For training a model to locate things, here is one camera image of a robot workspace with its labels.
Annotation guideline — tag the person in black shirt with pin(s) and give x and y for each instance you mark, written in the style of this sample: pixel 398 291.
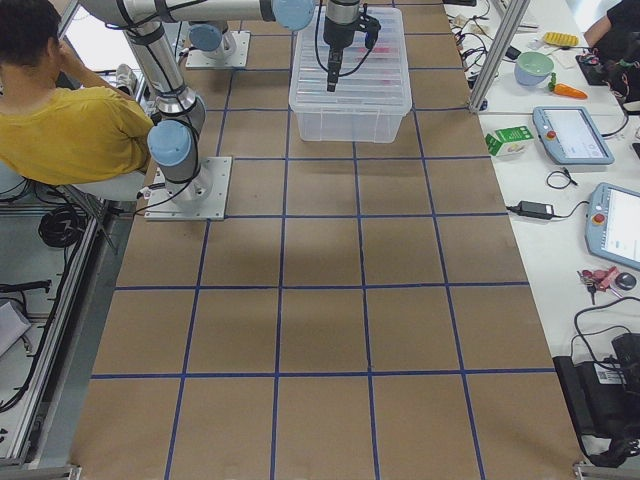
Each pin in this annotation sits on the person in black shirt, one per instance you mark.
pixel 614 39

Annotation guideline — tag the black device with cables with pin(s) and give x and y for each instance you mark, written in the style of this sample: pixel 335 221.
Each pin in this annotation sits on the black device with cables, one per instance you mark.
pixel 602 394

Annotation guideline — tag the person in yellow shirt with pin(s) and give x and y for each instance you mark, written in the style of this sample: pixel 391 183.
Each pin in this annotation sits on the person in yellow shirt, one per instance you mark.
pixel 61 123

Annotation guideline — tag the green and blue bowl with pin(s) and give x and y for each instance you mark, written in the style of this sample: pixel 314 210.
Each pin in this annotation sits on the green and blue bowl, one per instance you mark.
pixel 531 68

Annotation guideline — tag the blue teach pendant upper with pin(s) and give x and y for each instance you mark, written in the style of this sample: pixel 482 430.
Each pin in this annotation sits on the blue teach pendant upper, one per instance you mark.
pixel 570 137

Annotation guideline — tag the pink keys bunch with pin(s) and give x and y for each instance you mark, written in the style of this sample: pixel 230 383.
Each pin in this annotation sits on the pink keys bunch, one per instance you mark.
pixel 599 280

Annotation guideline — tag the yellow toy corn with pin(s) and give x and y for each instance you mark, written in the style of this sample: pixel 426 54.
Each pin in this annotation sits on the yellow toy corn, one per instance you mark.
pixel 559 39

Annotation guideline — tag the aluminium frame post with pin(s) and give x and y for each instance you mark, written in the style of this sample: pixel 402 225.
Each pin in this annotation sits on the aluminium frame post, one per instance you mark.
pixel 502 40

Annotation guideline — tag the black power adapter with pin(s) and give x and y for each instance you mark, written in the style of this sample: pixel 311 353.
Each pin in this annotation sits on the black power adapter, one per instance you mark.
pixel 532 209

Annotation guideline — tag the blue teach pendant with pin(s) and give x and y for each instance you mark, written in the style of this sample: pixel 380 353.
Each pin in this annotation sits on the blue teach pendant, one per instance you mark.
pixel 612 224
pixel 570 137

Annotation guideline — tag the toy carrot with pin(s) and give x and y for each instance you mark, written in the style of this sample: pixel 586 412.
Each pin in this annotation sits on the toy carrot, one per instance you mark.
pixel 565 90

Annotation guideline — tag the blue teach pendant lower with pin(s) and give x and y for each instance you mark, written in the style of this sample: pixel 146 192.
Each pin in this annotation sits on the blue teach pendant lower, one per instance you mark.
pixel 612 224

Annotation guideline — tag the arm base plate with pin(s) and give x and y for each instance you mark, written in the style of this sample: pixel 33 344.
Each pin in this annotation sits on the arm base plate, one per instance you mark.
pixel 205 198
pixel 197 61

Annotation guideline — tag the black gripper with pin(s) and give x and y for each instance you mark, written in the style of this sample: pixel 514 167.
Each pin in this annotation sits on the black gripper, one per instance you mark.
pixel 335 31

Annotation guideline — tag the green white milk carton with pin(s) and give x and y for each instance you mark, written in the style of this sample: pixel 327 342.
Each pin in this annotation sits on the green white milk carton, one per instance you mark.
pixel 508 141

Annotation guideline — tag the black round key fob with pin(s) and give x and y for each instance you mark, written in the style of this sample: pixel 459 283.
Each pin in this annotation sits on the black round key fob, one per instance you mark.
pixel 625 281

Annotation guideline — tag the clear plastic storage box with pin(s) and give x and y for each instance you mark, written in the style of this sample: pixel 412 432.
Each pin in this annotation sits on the clear plastic storage box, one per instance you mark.
pixel 351 126

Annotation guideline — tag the clear plastic box lid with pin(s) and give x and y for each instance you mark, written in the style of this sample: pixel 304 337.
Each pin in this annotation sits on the clear plastic box lid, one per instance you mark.
pixel 376 80

